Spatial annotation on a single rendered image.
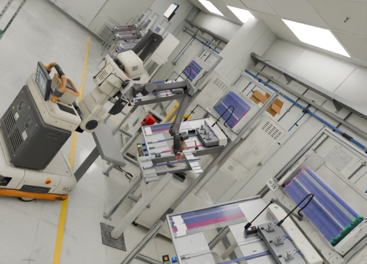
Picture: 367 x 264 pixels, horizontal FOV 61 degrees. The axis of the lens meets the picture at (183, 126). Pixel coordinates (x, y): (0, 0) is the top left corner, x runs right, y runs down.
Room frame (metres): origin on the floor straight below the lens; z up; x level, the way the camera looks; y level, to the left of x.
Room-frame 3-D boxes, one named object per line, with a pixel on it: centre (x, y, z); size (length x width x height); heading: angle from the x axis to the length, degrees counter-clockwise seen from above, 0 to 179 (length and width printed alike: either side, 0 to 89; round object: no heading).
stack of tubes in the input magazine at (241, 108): (3.20, -0.29, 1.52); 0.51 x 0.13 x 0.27; 27
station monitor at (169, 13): (7.41, 1.92, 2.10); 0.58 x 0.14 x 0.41; 27
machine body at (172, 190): (3.31, -0.38, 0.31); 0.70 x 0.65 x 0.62; 27
